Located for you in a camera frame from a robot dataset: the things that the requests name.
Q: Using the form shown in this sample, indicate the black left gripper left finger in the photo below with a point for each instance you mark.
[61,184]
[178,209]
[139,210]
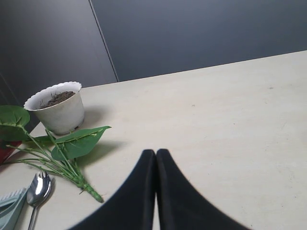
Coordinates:
[131,207]

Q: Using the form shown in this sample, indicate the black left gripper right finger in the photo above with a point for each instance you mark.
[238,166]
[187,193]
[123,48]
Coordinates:
[181,206]

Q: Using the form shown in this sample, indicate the green artificial leaf branch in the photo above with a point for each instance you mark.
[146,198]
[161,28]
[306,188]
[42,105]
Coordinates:
[57,156]

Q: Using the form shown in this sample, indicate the metal spork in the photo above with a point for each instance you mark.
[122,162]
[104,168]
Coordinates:
[37,193]

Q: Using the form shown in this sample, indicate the light blue plastic fork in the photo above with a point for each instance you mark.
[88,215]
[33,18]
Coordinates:
[10,208]

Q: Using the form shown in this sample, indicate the white plastic flower pot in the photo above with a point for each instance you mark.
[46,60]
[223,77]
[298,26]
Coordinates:
[63,117]

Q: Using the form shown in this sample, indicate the red object at edge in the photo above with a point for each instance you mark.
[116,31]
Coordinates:
[6,151]

